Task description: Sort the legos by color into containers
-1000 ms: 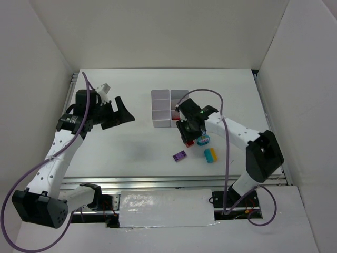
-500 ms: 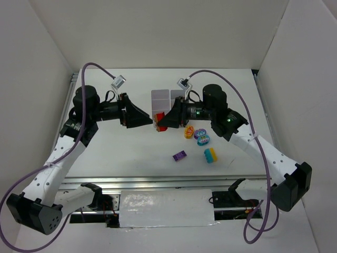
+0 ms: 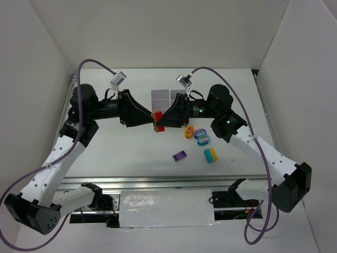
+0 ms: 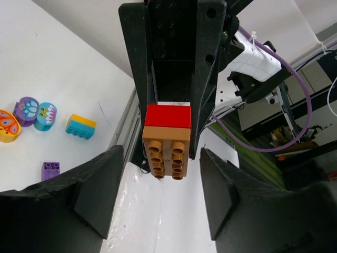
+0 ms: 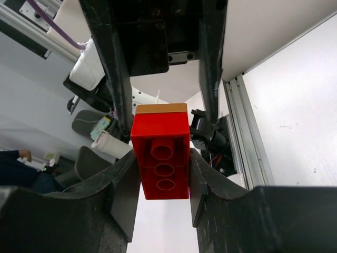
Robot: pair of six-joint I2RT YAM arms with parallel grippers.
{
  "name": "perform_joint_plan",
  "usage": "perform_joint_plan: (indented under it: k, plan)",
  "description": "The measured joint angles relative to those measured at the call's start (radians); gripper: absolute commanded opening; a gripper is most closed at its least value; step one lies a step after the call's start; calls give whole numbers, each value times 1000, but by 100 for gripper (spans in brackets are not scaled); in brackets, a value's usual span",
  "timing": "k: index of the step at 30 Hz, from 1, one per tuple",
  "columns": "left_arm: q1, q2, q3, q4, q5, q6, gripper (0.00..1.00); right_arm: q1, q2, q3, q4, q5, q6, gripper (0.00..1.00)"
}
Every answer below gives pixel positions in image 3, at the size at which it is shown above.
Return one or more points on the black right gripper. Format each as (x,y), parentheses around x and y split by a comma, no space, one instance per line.
(184,110)

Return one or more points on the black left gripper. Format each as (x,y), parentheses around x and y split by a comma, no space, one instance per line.
(122,107)

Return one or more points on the red rectangular brick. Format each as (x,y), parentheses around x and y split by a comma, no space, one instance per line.
(157,116)

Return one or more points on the brown brick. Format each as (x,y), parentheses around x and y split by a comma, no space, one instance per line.
(158,128)

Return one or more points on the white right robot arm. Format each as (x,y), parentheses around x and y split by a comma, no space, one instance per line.
(290,181)

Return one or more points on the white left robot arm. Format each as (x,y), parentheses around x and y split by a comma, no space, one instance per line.
(36,206)

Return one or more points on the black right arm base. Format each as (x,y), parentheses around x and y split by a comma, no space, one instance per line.
(229,200)

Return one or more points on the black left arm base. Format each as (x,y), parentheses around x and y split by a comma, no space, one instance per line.
(111,201)

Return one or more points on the orange butterfly block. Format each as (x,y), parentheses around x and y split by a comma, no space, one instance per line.
(189,132)

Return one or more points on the white left divided container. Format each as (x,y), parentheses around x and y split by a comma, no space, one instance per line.
(160,100)

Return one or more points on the purple lotus block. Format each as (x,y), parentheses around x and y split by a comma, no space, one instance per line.
(199,133)

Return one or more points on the teal frog block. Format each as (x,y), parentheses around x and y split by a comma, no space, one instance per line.
(203,140)

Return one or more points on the purple rectangular brick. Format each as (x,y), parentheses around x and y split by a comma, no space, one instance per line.
(179,156)

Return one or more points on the teal and yellow brick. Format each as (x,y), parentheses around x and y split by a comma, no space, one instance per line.
(210,155)

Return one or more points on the white cover board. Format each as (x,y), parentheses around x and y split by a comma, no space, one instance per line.
(166,208)

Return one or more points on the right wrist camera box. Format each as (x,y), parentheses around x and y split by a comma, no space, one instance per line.
(184,80)

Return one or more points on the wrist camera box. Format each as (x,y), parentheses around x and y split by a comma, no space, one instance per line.
(118,78)
(184,80)

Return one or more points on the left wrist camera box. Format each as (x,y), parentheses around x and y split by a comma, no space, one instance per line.
(118,78)

